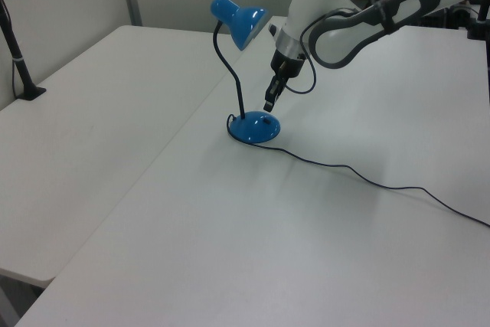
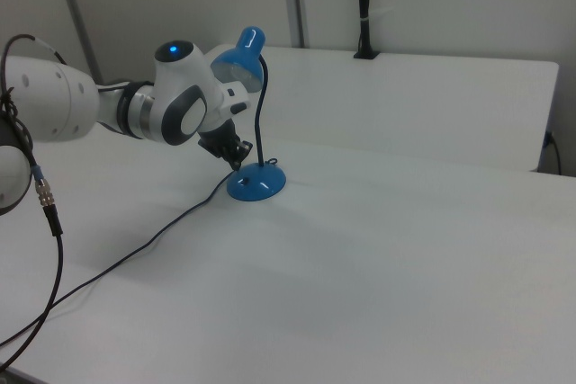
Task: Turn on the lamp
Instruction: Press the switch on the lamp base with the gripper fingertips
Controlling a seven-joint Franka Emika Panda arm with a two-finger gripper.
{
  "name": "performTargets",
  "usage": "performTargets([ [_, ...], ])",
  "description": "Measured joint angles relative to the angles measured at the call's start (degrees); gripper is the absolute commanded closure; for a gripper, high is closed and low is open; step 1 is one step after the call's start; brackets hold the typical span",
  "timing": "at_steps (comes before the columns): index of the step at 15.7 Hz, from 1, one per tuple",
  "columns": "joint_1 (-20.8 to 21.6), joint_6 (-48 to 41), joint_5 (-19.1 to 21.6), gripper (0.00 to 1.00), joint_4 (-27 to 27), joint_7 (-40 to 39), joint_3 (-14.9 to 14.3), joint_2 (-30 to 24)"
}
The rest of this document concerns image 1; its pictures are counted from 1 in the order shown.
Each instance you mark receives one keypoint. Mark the black camera stand with base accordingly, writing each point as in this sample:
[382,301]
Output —
[19,66]

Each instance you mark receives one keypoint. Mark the blue desk lamp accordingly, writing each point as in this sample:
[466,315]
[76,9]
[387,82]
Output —
[252,128]

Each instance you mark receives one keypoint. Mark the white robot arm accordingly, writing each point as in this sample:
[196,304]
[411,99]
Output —
[306,5]

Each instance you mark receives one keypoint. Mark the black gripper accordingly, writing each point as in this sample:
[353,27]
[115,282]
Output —
[291,64]

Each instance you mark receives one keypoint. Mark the black clamp stand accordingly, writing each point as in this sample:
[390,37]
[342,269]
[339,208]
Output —
[478,26]

